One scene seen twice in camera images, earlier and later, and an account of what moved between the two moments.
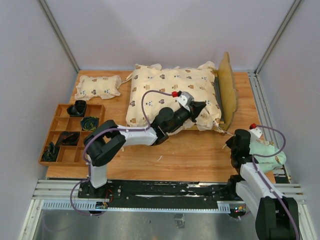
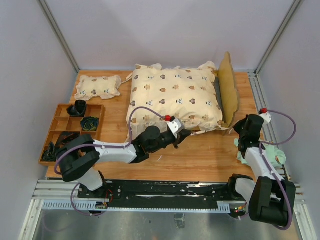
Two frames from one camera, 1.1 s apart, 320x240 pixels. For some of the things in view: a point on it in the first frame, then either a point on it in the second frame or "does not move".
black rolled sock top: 78,109 does not move
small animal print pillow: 105,87 does not move
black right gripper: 229,142 -> 237,126
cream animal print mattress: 151,88 does not move
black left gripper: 196,107 -> 181,137
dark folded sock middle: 68,138 does not move
